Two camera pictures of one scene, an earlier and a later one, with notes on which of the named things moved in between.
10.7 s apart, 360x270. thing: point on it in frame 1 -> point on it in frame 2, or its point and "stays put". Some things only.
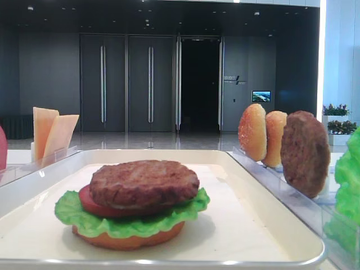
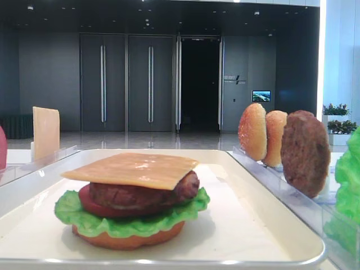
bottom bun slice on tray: [145, 240] stays put
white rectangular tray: [244, 225] stays put
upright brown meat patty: [305, 153] stays put
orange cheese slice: [61, 135] -> [140, 170]
